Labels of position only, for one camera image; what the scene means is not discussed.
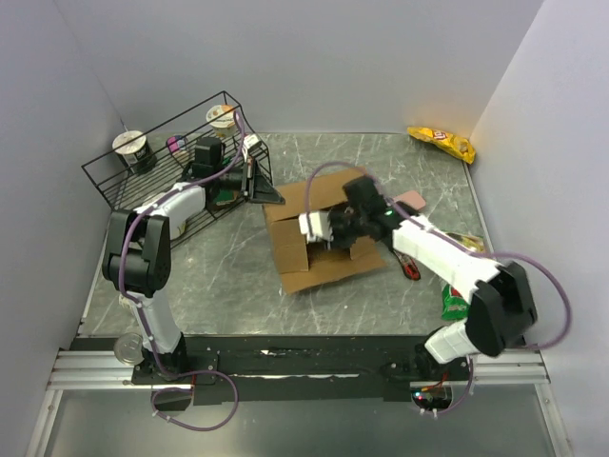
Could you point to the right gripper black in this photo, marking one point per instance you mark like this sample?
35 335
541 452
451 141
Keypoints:
337 241

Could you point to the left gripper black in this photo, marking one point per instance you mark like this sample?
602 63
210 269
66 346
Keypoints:
259 187

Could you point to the red black utility knife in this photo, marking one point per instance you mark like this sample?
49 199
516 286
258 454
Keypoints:
408 266

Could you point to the brown cardboard express box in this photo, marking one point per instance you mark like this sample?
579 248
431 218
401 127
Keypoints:
304 265

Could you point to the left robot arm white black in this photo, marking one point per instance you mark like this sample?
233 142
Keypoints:
137 259

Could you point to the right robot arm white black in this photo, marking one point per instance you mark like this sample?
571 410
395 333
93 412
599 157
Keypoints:
501 304

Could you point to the green lidded jar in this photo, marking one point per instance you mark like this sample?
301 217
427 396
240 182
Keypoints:
224 199

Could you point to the yogurt cup peach label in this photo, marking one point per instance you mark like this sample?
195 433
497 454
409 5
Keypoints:
221 118

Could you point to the small purple yogurt cup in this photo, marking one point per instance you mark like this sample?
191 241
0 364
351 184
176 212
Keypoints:
177 145

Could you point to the yellow lays chips bag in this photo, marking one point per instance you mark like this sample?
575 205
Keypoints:
457 146

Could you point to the green cassava chips bag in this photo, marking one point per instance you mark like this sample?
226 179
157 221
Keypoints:
454 306

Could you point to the dark labelled yogurt cup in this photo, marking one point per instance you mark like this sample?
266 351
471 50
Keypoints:
132 146

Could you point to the white chobani yogurt cup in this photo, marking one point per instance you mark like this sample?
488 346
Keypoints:
124 302

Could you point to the orange labelled tin can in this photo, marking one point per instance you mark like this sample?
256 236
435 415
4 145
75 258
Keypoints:
127 349

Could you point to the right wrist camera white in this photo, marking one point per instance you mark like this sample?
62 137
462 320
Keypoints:
315 226

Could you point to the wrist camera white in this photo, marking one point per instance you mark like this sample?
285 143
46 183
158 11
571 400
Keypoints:
315 226
251 142

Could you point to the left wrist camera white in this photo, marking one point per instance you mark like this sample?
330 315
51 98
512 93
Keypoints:
251 142

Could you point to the black wire rack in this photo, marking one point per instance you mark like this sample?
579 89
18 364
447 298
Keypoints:
123 189

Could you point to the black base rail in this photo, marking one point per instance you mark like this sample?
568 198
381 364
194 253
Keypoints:
255 368

